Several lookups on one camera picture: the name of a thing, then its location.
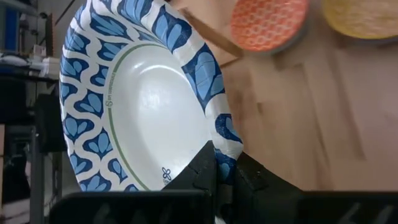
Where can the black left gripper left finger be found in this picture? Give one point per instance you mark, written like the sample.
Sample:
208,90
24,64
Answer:
200,174

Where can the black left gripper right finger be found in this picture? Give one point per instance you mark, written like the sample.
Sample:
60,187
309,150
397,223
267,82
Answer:
258,193

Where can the blue leaf pattern paper bowl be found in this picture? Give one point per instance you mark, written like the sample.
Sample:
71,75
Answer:
155,105

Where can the teal star pattern bowl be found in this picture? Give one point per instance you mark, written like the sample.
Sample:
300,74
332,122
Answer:
267,25

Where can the blue diamond pattern bowl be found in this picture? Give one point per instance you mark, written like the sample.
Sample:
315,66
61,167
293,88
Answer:
363,17

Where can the black equipment rack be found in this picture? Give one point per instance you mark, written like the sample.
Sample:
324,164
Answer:
18,102

